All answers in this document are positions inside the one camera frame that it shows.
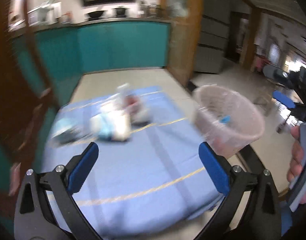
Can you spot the dark bag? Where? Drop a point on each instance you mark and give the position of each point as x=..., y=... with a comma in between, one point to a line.
x=66, y=131

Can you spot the carved wooden chair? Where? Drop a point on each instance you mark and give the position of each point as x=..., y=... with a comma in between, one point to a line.
x=22, y=112

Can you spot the steel stock pot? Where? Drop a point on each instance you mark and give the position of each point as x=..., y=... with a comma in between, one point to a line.
x=153, y=10

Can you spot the teal lower kitchen cabinets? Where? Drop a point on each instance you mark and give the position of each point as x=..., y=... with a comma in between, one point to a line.
x=69, y=52

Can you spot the white plastic bag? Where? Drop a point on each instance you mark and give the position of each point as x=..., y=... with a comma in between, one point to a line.
x=126, y=101

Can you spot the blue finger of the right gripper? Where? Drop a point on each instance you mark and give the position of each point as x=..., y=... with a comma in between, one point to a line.
x=275, y=73
x=282, y=98

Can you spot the wooden glass sliding door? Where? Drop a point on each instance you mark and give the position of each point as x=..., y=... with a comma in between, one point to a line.
x=185, y=18

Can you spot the person's right hand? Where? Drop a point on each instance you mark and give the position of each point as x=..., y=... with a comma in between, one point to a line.
x=296, y=175

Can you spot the clear blue plastic package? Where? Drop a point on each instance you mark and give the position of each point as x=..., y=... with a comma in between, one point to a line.
x=111, y=124

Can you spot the black cooking pot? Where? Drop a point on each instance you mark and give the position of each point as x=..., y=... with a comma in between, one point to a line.
x=121, y=12

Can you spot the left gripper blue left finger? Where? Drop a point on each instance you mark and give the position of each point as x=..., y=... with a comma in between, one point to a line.
x=79, y=167

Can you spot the blue checked cloth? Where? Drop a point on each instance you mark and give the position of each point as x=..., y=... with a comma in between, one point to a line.
x=153, y=180

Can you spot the black wok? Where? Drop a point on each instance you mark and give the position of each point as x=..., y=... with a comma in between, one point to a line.
x=95, y=15

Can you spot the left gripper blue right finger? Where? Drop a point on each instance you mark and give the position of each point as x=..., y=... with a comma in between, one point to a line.
x=217, y=167

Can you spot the blue foam net sleeve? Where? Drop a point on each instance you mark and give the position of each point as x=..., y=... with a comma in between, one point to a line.
x=226, y=119

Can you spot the pink lattice trash basket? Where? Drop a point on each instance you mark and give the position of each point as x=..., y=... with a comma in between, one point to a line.
x=228, y=122

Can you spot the grey refrigerator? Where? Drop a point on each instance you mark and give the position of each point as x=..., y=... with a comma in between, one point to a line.
x=213, y=36

